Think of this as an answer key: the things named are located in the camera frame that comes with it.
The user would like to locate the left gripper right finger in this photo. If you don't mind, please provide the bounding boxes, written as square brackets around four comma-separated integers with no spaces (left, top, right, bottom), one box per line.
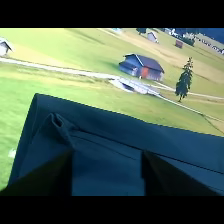
[141,149,219,197]

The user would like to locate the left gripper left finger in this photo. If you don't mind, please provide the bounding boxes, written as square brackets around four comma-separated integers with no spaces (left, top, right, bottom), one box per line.
[0,149,74,197]

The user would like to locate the grey-blue T-shirt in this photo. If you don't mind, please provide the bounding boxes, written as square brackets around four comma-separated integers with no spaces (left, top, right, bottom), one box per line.
[7,92,224,197]

